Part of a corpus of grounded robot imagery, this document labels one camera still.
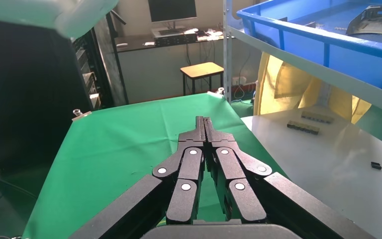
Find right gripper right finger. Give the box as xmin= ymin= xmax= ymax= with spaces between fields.
xmin=204 ymin=116 xmax=373 ymax=239

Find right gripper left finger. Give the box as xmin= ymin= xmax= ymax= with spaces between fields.
xmin=69 ymin=116 xmax=205 ymax=239

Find green table cloth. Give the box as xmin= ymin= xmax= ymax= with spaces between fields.
xmin=23 ymin=93 xmax=287 ymax=239

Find yellow plastic bag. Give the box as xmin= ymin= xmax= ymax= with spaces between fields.
xmin=253 ymin=52 xmax=372 ymax=125

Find wooden top stool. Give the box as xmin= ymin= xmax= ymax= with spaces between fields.
xmin=180 ymin=62 xmax=225 ymax=97

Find dark desk white panel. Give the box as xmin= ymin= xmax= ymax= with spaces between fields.
xmin=114 ymin=28 xmax=231 ymax=105

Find black device box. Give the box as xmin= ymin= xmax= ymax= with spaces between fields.
xmin=153 ymin=29 xmax=198 ymax=47

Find white papers pile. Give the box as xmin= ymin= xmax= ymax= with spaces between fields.
xmin=184 ymin=28 xmax=225 ymax=42

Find black equipment rack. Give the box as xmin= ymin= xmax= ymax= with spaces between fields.
xmin=72 ymin=9 xmax=128 ymax=111

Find black computer monitor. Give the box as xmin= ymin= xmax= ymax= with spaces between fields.
xmin=147 ymin=0 xmax=198 ymax=30

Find blue plastic tray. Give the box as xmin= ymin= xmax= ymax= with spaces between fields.
xmin=236 ymin=0 xmax=382 ymax=98

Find sheet metal part raised sides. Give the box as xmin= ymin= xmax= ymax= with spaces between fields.
xmin=346 ymin=4 xmax=382 ymax=38

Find white perforated shelf post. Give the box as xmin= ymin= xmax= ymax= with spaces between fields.
xmin=223 ymin=0 xmax=233 ymax=103

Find black floor cable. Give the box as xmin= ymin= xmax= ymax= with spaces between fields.
xmin=0 ymin=169 xmax=38 ymax=200

